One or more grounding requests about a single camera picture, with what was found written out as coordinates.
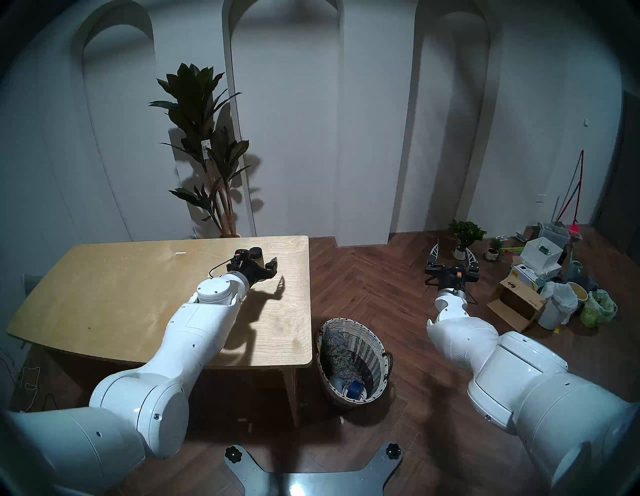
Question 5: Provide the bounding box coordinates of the open brown cardboard box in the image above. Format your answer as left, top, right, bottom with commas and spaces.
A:
487, 276, 547, 333

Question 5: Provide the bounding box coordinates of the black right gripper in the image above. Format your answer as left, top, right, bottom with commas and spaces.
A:
425, 238, 480, 296

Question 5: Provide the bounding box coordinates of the red handled broom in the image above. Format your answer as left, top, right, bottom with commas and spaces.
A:
556, 149, 585, 236

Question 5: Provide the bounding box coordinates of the woven wicker basket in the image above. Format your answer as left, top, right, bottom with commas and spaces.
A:
316, 318, 393, 407

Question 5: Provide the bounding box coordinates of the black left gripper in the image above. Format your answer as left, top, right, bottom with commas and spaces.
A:
227, 248, 279, 287

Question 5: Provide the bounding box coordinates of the white plastic bag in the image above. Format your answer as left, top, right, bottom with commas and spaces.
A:
538, 281, 579, 331

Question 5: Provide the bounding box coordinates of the wooden table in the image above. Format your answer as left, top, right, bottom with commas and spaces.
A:
6, 235, 313, 428

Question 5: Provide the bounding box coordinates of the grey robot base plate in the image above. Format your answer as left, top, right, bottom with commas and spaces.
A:
224, 442, 403, 496

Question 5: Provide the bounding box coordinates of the tall potted leafy plant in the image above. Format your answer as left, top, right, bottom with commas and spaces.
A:
149, 63, 251, 238

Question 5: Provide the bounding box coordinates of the white floor cable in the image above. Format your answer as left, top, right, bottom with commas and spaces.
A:
19, 366, 42, 407

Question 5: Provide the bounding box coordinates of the grey fluffy duster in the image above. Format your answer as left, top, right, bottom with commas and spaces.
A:
320, 332, 364, 388

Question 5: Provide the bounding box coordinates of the white box with yellow label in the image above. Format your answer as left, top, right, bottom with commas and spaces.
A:
511, 263, 546, 292

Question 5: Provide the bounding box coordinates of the open white box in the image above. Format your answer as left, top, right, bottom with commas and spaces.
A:
520, 237, 565, 273

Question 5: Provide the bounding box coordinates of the clear plastic storage box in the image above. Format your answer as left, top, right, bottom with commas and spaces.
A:
539, 222, 572, 248

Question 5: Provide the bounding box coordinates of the bushy small potted plant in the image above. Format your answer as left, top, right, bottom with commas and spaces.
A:
448, 219, 487, 261

